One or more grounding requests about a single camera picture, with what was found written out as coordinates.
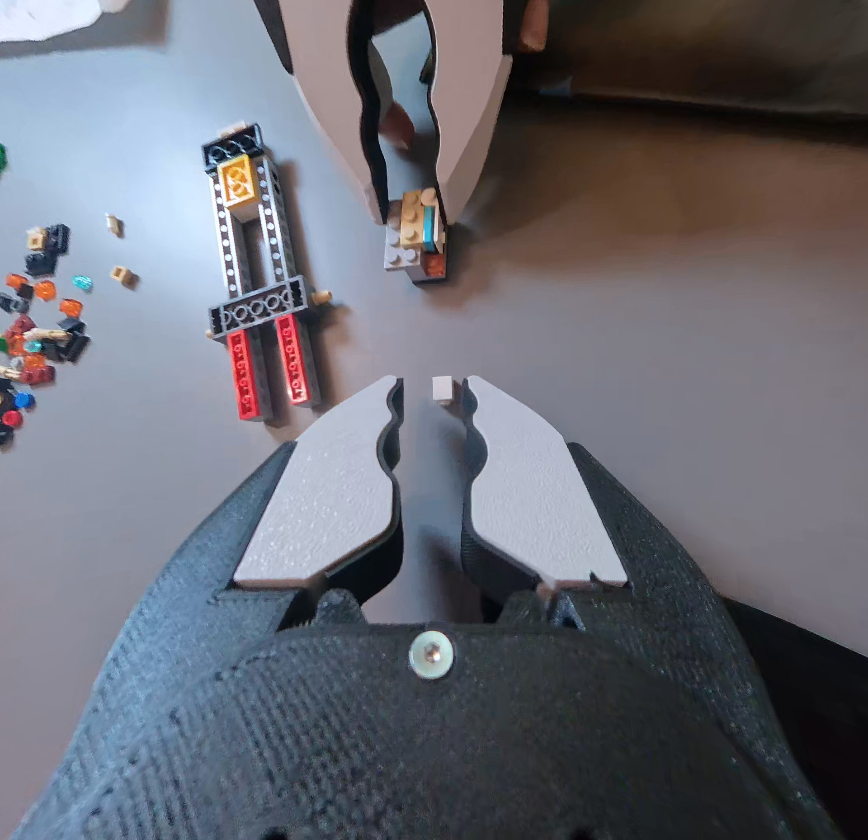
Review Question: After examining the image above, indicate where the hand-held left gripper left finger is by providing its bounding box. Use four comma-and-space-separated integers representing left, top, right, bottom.
232, 375, 406, 590

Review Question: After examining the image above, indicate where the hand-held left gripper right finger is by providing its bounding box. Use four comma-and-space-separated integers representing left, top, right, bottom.
461, 375, 628, 593

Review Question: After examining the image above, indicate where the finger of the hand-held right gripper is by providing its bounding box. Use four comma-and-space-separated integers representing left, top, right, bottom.
271, 0, 391, 227
414, 0, 514, 225

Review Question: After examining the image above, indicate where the dark cloth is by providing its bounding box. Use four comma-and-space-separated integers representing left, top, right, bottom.
726, 599, 868, 840

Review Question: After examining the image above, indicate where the person's right hand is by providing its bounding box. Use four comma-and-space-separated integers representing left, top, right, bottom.
378, 0, 549, 151

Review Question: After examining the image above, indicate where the scatter of small colourful pieces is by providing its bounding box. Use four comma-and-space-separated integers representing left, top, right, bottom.
0, 223, 92, 448

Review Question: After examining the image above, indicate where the grey red lego beam frame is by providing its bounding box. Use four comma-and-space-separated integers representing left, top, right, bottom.
201, 121, 335, 424

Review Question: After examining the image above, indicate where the small tan grey lego assembly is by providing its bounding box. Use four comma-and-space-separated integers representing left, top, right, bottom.
383, 188, 450, 286

